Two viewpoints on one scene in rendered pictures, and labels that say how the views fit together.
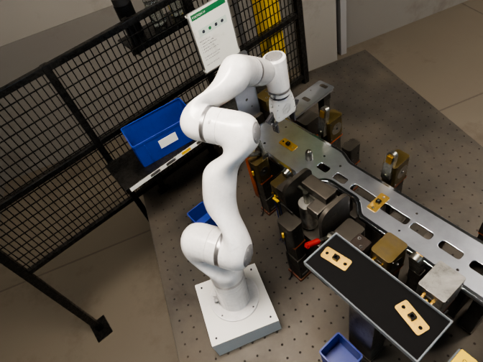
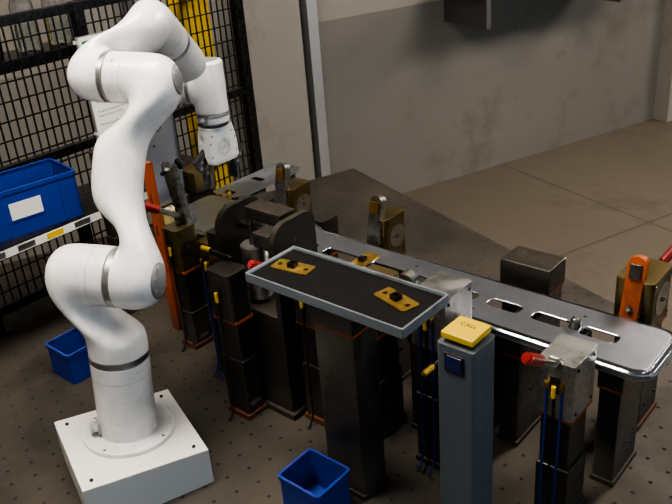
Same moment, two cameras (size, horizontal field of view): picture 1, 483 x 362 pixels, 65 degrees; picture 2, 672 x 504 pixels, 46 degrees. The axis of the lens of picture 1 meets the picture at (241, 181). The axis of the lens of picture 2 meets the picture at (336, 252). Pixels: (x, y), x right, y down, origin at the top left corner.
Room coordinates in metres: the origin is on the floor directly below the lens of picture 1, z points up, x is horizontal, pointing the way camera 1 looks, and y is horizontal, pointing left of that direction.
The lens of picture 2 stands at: (-0.76, 0.24, 1.85)
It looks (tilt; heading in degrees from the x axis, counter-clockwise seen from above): 26 degrees down; 338
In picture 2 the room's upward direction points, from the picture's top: 5 degrees counter-clockwise
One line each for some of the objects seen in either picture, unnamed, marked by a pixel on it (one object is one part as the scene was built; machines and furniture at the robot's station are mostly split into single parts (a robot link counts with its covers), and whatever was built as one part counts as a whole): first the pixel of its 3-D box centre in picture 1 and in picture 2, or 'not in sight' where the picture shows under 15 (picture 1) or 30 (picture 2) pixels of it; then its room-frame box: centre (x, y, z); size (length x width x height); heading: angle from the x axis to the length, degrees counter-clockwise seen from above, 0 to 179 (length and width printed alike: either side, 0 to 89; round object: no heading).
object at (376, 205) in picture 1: (378, 201); (362, 259); (0.74, -0.44, 1.01); 0.08 x 0.04 x 0.01; 116
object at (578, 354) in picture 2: not in sight; (559, 437); (0.13, -0.53, 0.88); 0.12 x 0.07 x 0.36; 115
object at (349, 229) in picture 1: (345, 262); (318, 348); (0.62, -0.26, 0.89); 0.12 x 0.07 x 0.38; 115
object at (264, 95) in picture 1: (272, 122); (204, 221); (1.47, -0.24, 0.88); 0.08 x 0.08 x 0.36; 25
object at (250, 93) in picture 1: (244, 89); (160, 144); (1.41, -0.14, 1.17); 0.12 x 0.01 x 0.34; 115
